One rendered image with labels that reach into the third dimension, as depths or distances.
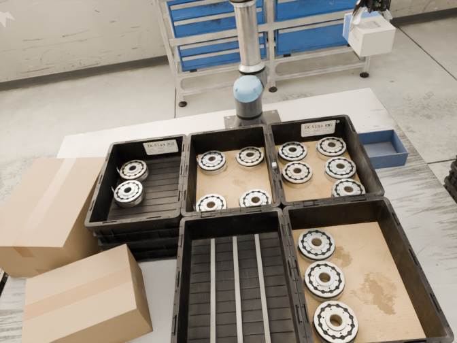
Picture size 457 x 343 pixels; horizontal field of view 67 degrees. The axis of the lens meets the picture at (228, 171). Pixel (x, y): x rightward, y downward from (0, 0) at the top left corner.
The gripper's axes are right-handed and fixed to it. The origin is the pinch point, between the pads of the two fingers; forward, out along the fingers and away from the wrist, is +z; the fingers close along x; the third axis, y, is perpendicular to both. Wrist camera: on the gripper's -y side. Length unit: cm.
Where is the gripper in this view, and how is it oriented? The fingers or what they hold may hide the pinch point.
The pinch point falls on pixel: (368, 27)
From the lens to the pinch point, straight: 155.7
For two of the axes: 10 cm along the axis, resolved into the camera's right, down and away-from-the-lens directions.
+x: 9.9, -1.5, -0.2
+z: 1.2, 7.0, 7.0
